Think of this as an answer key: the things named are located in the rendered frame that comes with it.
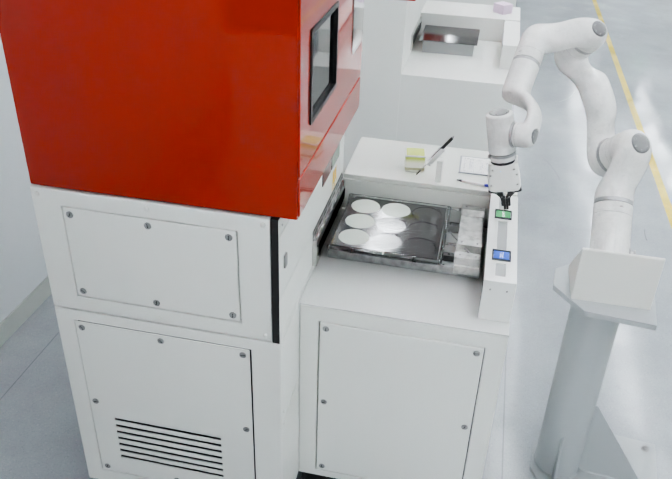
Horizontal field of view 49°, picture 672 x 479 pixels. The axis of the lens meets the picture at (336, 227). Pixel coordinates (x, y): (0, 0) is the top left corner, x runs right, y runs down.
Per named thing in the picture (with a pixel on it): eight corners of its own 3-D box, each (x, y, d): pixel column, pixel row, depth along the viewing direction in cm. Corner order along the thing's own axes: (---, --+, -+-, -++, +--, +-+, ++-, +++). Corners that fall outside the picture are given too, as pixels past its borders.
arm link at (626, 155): (618, 214, 241) (624, 147, 247) (655, 201, 224) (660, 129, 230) (585, 206, 239) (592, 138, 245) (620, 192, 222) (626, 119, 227)
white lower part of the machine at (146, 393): (90, 494, 259) (51, 307, 217) (182, 347, 328) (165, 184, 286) (283, 535, 246) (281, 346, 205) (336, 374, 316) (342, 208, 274)
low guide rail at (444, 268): (327, 257, 244) (327, 249, 243) (328, 254, 246) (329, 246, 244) (478, 279, 236) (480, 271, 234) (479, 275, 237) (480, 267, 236)
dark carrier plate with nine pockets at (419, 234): (330, 245, 237) (330, 244, 236) (351, 196, 266) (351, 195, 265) (437, 260, 231) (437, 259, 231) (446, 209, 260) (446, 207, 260)
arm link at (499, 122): (522, 146, 233) (495, 144, 238) (520, 107, 227) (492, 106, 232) (511, 157, 227) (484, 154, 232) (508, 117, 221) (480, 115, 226)
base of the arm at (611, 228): (639, 272, 235) (643, 217, 240) (642, 257, 218) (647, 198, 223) (577, 266, 242) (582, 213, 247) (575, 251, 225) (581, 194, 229)
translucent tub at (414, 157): (404, 172, 269) (405, 155, 265) (403, 163, 275) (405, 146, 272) (424, 173, 268) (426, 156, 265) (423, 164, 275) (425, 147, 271)
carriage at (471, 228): (452, 273, 233) (453, 265, 231) (460, 218, 264) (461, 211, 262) (478, 277, 231) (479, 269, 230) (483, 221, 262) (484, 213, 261)
